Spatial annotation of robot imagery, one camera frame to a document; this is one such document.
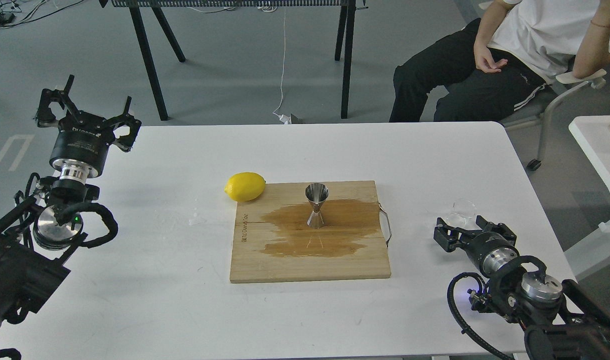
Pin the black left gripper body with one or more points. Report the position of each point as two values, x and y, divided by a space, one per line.
86 146

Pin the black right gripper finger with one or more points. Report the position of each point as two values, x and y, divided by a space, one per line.
450 238
498 228

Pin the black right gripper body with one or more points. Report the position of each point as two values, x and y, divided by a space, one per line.
489 252

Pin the steel double jigger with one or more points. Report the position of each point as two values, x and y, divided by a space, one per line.
316 194

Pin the clear glass measuring cup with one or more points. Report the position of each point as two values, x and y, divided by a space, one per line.
462 213

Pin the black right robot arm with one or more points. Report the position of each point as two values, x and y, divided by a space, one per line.
559 320

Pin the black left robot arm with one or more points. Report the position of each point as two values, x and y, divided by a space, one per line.
56 215

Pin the person's right hand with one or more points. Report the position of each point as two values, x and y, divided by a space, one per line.
484 61

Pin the yellow lemon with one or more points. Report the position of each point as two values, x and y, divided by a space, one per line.
245 186

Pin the black trestle table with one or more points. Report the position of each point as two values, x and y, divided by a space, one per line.
219 53

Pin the white side table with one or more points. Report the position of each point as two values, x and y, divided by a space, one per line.
592 253

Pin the seated person white shirt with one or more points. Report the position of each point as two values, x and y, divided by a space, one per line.
541 39

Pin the wooden cutting board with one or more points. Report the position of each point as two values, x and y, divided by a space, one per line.
272 242

